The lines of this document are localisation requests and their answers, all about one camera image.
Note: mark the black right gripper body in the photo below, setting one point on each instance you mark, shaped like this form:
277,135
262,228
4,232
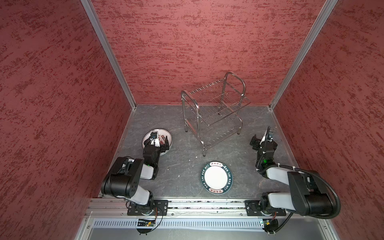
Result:
256,146

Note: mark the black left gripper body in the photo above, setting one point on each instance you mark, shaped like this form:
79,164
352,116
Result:
162,148

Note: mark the white plate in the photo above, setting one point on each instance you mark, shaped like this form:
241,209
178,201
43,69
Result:
216,178
161,132

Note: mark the stainless steel dish rack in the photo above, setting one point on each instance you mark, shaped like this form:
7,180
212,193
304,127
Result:
211,112

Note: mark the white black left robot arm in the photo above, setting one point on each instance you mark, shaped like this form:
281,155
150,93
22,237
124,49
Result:
122,180

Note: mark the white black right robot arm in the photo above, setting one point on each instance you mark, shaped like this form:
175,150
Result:
309,194

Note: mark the right small circuit board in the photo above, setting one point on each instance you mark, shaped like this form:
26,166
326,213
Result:
270,226

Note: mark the small circuit board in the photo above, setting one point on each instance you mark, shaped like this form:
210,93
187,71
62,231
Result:
270,226
146,223

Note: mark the left small circuit board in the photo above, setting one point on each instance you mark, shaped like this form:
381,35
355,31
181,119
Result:
146,223

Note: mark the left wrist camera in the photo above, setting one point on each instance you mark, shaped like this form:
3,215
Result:
154,139

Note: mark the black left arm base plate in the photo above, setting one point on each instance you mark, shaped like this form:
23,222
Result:
159,207

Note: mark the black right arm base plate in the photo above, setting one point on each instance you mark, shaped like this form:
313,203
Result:
253,209

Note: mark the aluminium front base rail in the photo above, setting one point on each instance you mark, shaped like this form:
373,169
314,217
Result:
189,213

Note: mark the aluminium left corner post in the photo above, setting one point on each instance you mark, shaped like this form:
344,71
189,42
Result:
92,15

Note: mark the aluminium corner post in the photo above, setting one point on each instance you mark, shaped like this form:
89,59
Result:
92,15
317,26

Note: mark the aluminium right corner post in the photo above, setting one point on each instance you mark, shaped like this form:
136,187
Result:
317,26

